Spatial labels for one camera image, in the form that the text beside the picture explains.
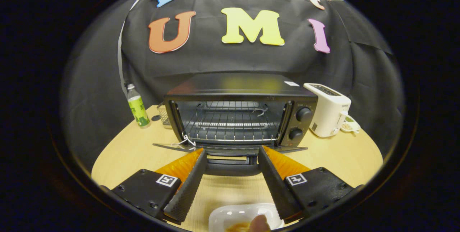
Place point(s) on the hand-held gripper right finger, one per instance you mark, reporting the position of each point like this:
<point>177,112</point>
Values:
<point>275,185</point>

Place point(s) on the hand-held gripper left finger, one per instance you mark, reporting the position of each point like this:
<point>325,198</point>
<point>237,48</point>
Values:
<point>188,189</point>

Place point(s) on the round golden bread bun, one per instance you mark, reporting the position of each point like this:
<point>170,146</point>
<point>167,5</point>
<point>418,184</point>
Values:
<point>238,227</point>

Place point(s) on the black toaster oven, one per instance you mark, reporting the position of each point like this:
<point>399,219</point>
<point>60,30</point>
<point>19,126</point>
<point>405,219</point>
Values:
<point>233,84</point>

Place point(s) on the white pop-up toaster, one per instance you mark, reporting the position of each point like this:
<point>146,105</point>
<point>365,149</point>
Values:
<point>329,111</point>

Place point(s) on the white rectangular plate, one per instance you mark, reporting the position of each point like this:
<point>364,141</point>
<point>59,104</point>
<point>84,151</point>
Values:
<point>233,212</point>

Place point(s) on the small black bottle cap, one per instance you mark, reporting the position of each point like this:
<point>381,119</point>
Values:
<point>155,118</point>

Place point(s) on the green label plastic bottle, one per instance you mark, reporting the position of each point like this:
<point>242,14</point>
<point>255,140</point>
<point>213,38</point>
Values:
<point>138,109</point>

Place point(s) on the white divided condiment dish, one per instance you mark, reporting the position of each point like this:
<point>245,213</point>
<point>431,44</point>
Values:
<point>349,127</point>

